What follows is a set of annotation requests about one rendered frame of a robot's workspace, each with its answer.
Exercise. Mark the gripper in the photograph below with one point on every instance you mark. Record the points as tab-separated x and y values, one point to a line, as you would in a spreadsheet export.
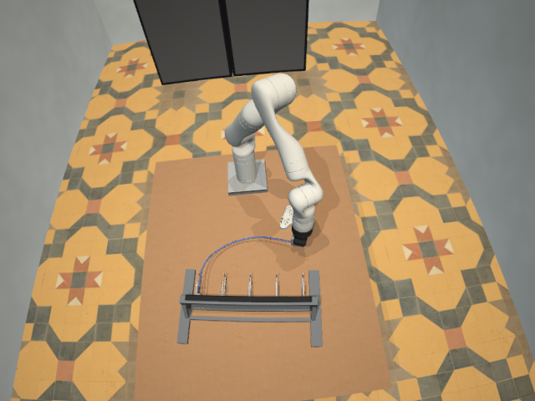
300	232

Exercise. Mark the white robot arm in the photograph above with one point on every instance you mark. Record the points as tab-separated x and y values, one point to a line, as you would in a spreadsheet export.
272	94

